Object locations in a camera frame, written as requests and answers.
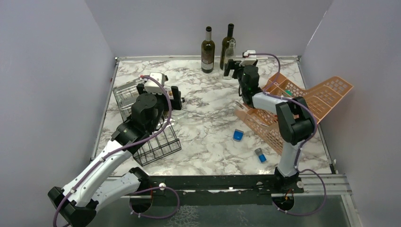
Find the clear glass bottle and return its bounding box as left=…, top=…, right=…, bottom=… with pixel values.
left=223, top=39, right=236, bottom=79

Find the green bottle black capsule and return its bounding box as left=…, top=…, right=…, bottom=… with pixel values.
left=219, top=23, right=235, bottom=70

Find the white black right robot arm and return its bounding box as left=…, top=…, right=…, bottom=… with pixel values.
left=224, top=60, right=316, bottom=192

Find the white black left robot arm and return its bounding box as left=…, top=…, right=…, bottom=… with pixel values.
left=48, top=77, right=173, bottom=227

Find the clear bottle cork stopper upper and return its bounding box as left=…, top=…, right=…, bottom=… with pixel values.
left=113, top=79, right=143, bottom=100

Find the clear bottle cork stopper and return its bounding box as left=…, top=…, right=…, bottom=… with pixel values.
left=117, top=95, right=138, bottom=121
left=113, top=79, right=143, bottom=100

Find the clear bottle cork stopper lower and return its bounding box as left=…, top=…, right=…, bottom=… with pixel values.
left=117, top=95, right=138, bottom=121

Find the blue grey small bottle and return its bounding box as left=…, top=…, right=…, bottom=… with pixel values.
left=254, top=148, right=267, bottom=163

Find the peach plastic stacked organizer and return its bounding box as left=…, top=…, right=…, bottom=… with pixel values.
left=235, top=71, right=354, bottom=156

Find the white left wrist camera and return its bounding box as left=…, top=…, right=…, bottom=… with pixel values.
left=142, top=72, right=168, bottom=95

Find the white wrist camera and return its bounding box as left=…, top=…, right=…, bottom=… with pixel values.
left=142, top=72, right=168, bottom=95
left=239, top=50, right=258, bottom=66

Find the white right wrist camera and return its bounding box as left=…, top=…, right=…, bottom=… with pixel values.
left=239, top=50, right=258, bottom=66

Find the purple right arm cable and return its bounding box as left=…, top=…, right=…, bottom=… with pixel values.
left=245, top=52, right=327, bottom=217

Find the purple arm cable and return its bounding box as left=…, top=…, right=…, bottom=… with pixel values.
left=52, top=75, right=181, bottom=227
left=245, top=52, right=327, bottom=217

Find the black wire wine rack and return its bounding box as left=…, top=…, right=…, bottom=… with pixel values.
left=110, top=93, right=182, bottom=166

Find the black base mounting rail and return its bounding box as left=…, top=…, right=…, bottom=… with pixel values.
left=129, top=175, right=304, bottom=211

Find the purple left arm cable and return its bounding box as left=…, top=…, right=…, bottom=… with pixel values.
left=52, top=75, right=181, bottom=227

